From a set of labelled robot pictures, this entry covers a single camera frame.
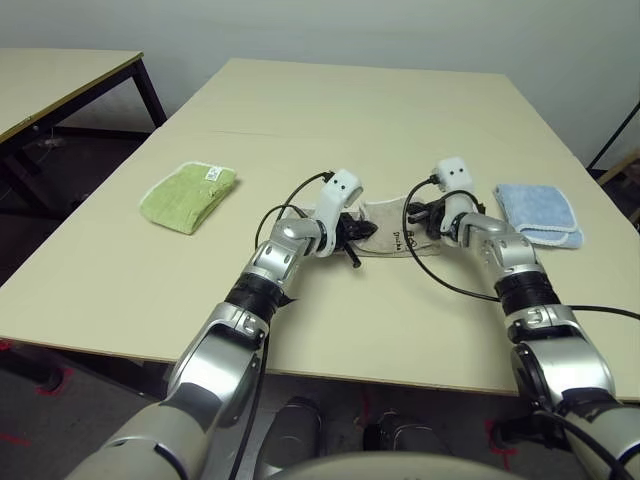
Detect black robot foot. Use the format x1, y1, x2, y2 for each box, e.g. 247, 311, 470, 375
262, 396, 324, 480
363, 409, 451, 454

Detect black robot right foot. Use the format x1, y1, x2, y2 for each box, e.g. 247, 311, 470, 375
363, 409, 451, 454

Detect beige side table black legs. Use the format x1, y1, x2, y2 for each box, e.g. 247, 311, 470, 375
0, 47, 169, 221

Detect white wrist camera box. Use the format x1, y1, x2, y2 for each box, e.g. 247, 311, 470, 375
432, 157, 476, 236
312, 168, 365, 259

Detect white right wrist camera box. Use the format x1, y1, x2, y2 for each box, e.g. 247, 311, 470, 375
432, 157, 476, 236

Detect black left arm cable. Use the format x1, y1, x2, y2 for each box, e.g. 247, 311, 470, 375
229, 171, 334, 480

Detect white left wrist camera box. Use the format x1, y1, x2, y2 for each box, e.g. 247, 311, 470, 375
312, 168, 365, 259

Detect beige towel with white trim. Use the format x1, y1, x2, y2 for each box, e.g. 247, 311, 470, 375
294, 195, 444, 259

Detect blue folded towel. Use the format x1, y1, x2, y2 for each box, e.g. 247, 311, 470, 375
493, 183, 585, 250

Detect grey robot torso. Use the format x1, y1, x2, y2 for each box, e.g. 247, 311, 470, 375
277, 449, 531, 480

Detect black robot left foot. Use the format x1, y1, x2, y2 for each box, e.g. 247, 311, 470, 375
262, 396, 324, 480

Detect black table foot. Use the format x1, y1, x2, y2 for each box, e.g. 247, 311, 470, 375
34, 364, 69, 396

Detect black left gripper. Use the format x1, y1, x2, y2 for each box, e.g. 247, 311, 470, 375
338, 213, 379, 270

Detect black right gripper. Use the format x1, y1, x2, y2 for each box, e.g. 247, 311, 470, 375
407, 198, 447, 236

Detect green folded towel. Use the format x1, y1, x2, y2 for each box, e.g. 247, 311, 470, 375
138, 160, 239, 235

